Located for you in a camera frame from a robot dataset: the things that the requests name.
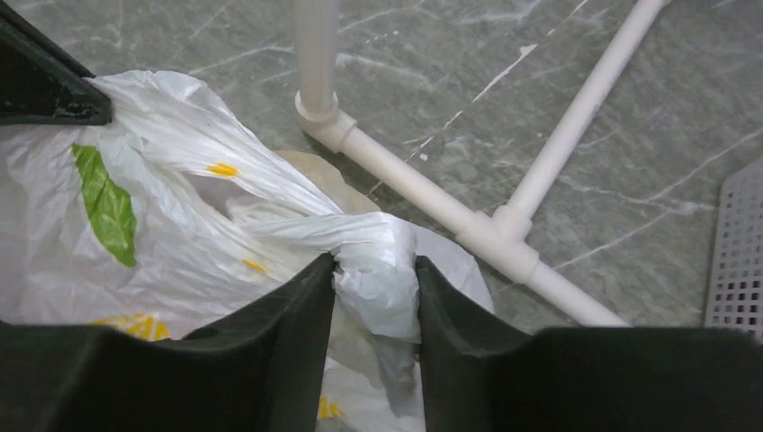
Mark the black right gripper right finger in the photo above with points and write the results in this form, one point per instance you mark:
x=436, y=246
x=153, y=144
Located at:
x=481, y=374

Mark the white pvc pipe frame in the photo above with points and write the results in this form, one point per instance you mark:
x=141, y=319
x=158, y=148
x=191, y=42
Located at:
x=486, y=63

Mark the white printed plastic bag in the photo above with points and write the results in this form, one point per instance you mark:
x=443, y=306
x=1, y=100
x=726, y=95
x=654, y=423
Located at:
x=176, y=215

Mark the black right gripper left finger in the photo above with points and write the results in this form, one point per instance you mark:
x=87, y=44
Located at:
x=258, y=369

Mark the white plastic basket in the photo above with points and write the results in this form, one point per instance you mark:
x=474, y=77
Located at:
x=734, y=297

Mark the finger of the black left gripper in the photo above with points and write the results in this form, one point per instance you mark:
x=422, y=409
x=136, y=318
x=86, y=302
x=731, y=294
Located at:
x=41, y=84

